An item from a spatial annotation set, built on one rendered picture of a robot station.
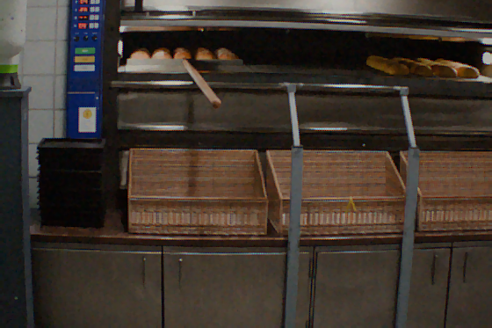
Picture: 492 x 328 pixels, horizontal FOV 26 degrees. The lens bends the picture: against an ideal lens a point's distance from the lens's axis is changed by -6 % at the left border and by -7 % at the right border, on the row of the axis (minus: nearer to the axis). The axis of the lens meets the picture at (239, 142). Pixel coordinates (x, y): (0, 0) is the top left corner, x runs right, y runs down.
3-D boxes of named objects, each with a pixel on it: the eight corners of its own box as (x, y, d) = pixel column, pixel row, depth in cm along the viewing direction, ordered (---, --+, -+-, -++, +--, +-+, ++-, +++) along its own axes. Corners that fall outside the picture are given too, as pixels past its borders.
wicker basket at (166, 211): (127, 209, 485) (127, 147, 482) (256, 212, 490) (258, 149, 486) (126, 234, 438) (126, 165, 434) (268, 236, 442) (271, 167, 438)
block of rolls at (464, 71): (364, 65, 564) (364, 54, 563) (448, 69, 569) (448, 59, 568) (390, 75, 504) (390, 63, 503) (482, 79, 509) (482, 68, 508)
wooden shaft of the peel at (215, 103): (221, 109, 350) (221, 99, 349) (212, 109, 349) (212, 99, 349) (189, 65, 518) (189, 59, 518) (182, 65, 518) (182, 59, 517)
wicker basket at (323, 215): (262, 212, 490) (264, 149, 486) (385, 210, 496) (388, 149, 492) (277, 236, 442) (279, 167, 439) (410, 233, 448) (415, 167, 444)
